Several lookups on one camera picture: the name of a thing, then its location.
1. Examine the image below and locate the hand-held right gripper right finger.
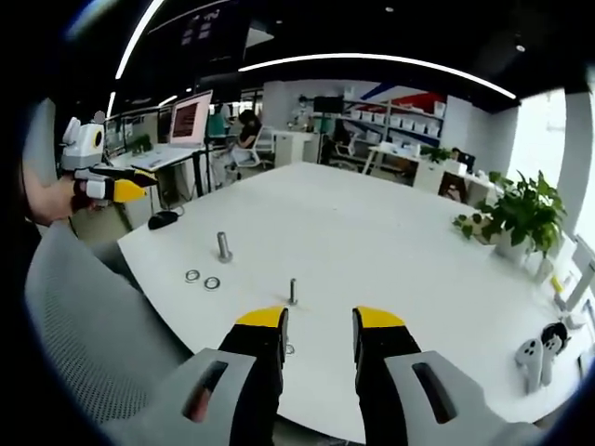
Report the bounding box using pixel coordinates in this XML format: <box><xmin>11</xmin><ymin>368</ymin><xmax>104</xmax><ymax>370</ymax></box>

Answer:
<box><xmin>351</xmin><ymin>305</ymin><xmax>549</xmax><ymax>446</ymax></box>

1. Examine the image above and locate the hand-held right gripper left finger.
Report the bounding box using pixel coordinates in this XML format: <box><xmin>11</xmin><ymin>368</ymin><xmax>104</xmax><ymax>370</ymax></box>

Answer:
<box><xmin>139</xmin><ymin>305</ymin><xmax>289</xmax><ymax>446</ymax></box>

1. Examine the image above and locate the large metal threaded stud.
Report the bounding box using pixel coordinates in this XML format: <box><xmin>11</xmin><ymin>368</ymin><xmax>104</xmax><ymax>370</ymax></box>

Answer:
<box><xmin>215</xmin><ymin>230</ymin><xmax>233</xmax><ymax>264</ymax></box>

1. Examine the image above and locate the white office desk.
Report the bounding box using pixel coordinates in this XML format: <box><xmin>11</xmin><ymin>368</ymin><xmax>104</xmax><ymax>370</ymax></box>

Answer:
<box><xmin>110</xmin><ymin>141</ymin><xmax>208</xmax><ymax>229</ymax></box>

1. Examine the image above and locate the black computer mouse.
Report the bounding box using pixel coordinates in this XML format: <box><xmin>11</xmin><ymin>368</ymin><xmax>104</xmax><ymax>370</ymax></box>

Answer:
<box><xmin>147</xmin><ymin>210</ymin><xmax>180</xmax><ymax>230</ymax></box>

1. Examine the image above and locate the large computer monitor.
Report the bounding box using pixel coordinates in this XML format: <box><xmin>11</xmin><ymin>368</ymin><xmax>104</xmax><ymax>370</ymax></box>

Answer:
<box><xmin>168</xmin><ymin>89</ymin><xmax>214</xmax><ymax>149</ymax></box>

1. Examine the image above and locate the curved ceiling light strip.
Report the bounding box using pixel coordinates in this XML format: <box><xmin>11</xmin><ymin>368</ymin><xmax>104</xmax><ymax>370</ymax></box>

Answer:
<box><xmin>113</xmin><ymin>0</ymin><xmax>174</xmax><ymax>80</ymax></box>
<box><xmin>237</xmin><ymin>53</ymin><xmax>518</xmax><ymax>100</ymax></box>

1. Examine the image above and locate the white office chair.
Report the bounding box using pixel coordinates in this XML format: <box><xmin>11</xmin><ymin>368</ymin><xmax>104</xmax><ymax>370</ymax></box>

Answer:
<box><xmin>230</xmin><ymin>125</ymin><xmax>276</xmax><ymax>174</ymax></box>

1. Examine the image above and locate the grey mesh office chair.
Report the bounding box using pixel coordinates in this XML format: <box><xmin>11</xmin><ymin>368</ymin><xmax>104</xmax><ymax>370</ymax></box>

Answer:
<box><xmin>23</xmin><ymin>220</ymin><xmax>199</xmax><ymax>440</ymax></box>

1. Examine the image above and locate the white plant pot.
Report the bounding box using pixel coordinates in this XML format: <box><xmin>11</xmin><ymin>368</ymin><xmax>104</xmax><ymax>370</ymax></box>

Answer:
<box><xmin>493</xmin><ymin>234</ymin><xmax>531</xmax><ymax>266</ymax></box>

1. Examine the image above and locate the black and white game controller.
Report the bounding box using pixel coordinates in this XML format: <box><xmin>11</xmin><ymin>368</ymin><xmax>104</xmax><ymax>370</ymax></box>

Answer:
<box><xmin>540</xmin><ymin>321</ymin><xmax>569</xmax><ymax>386</ymax></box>

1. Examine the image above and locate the green potted plant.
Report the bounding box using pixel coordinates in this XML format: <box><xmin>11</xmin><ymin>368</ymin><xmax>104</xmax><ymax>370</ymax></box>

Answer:
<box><xmin>453</xmin><ymin>169</ymin><xmax>568</xmax><ymax>259</ymax></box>

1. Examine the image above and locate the white stand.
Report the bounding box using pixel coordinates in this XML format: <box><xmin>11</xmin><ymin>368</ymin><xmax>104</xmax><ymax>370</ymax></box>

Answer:
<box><xmin>553</xmin><ymin>234</ymin><xmax>595</xmax><ymax>331</ymax></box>

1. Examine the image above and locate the black monitor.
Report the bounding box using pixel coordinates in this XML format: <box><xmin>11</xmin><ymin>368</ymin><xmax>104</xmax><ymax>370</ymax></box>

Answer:
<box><xmin>312</xmin><ymin>95</ymin><xmax>345</xmax><ymax>114</ymax></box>

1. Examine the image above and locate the shelf with white bins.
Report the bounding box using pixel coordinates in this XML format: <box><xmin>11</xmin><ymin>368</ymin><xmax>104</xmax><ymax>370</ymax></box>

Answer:
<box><xmin>343</xmin><ymin>95</ymin><xmax>446</xmax><ymax>140</ymax></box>

